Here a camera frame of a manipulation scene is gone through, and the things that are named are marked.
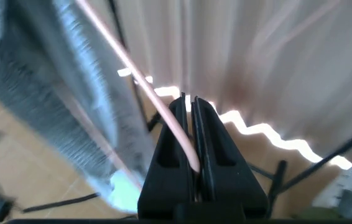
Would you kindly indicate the pink clothes hanger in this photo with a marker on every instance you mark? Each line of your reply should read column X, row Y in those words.
column 138, row 74

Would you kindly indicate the beige curtain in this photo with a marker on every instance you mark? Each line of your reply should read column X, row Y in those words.
column 257, row 56

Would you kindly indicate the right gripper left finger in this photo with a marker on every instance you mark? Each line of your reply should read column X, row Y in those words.
column 163, row 193

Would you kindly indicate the pale grey shorts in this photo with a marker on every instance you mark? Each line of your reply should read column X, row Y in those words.
column 39, row 93

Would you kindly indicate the black clothes rack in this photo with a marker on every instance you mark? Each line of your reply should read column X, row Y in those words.
column 277, row 183

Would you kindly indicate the white laundry basket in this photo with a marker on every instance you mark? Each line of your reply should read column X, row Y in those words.
column 350, row 180

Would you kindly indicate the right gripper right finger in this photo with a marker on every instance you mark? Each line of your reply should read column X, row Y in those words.
column 229, row 193

